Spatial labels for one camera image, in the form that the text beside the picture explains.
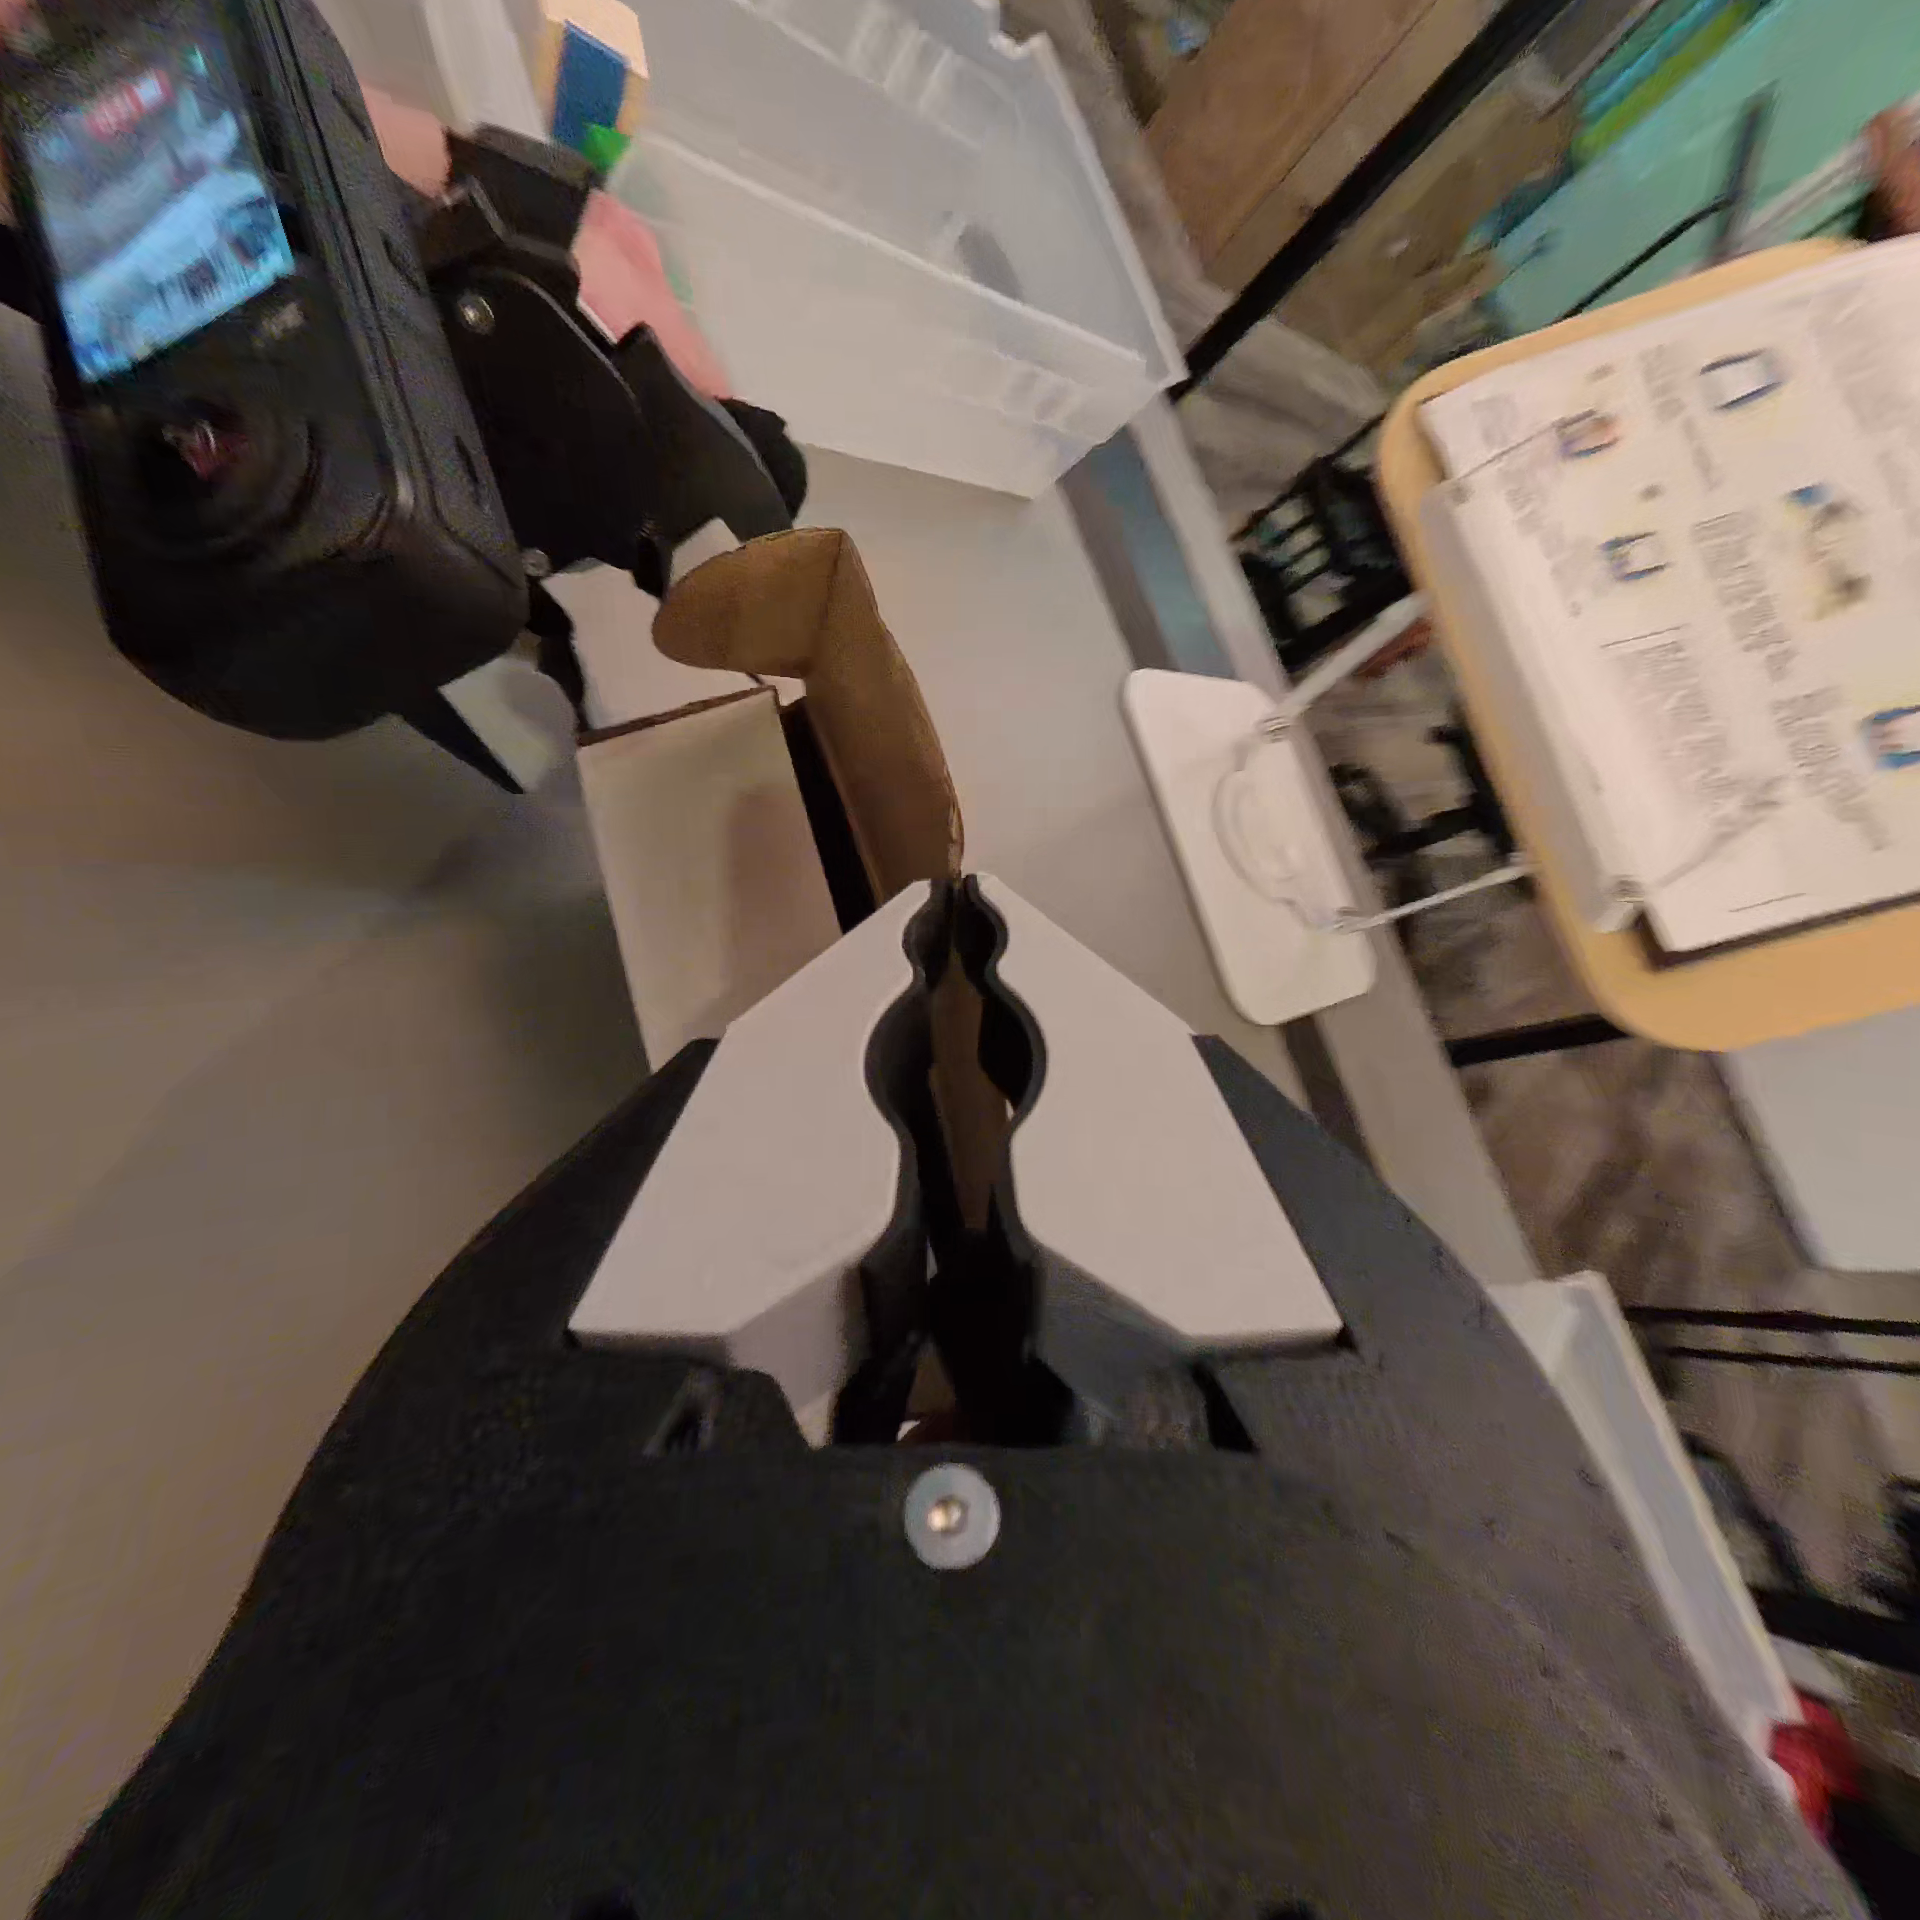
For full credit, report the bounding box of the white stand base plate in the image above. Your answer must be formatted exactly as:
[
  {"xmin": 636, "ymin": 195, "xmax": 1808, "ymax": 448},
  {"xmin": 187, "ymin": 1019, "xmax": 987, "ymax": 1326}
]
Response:
[{"xmin": 1120, "ymin": 663, "xmax": 1380, "ymax": 1028}]

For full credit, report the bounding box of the metal wire stand arm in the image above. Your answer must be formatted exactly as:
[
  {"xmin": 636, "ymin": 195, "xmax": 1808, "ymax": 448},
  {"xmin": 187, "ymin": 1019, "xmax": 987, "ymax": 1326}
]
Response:
[
  {"xmin": 1264, "ymin": 590, "xmax": 1432, "ymax": 744},
  {"xmin": 1323, "ymin": 856, "xmax": 1536, "ymax": 938}
]

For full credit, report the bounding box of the printed instruction sheet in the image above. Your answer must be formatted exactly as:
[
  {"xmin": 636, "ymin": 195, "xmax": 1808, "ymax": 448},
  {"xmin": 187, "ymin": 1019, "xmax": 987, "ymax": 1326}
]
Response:
[{"xmin": 1415, "ymin": 251, "xmax": 1920, "ymax": 958}]

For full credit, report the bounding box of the blue cube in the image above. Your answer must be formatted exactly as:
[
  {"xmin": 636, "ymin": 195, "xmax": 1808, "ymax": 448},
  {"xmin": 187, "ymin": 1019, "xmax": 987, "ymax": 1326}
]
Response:
[{"xmin": 531, "ymin": 0, "xmax": 652, "ymax": 154}]

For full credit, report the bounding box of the person's left hand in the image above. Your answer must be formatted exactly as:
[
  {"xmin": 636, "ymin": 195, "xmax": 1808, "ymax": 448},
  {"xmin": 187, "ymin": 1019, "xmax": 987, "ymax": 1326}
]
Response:
[{"xmin": 356, "ymin": 83, "xmax": 742, "ymax": 400}]

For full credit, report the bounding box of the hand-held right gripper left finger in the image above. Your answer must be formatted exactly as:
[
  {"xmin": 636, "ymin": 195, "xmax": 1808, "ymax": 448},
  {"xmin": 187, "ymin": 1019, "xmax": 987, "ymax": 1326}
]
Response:
[{"xmin": 568, "ymin": 880, "xmax": 959, "ymax": 1369}]

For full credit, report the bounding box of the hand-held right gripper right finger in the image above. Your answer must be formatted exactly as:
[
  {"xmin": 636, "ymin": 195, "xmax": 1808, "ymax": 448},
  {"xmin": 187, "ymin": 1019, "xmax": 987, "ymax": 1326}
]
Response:
[{"xmin": 971, "ymin": 874, "xmax": 1345, "ymax": 1363}]

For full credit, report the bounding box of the white cardboard box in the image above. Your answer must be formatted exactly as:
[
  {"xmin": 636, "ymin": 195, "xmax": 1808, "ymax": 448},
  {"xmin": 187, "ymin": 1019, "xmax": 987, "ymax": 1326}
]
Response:
[{"xmin": 574, "ymin": 526, "xmax": 1014, "ymax": 1402}]

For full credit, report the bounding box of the white plastic container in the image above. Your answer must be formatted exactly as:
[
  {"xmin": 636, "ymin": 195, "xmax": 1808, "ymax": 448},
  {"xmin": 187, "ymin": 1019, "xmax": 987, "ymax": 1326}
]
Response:
[{"xmin": 1498, "ymin": 1270, "xmax": 1806, "ymax": 1761}]

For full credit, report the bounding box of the clear plastic storage bin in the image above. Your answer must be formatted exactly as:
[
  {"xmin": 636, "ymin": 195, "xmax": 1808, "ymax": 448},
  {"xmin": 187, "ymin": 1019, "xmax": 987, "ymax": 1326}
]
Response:
[{"xmin": 420, "ymin": 0, "xmax": 1199, "ymax": 504}]

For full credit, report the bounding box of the white sheet holder plate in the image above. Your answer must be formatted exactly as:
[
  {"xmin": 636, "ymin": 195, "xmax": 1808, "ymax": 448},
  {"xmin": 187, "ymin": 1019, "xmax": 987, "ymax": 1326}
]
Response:
[{"xmin": 1415, "ymin": 484, "xmax": 1648, "ymax": 935}]

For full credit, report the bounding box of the wooden document board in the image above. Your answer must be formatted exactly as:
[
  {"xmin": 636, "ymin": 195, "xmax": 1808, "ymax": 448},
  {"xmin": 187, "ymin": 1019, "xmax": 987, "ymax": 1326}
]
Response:
[{"xmin": 1375, "ymin": 238, "xmax": 1920, "ymax": 1056}]

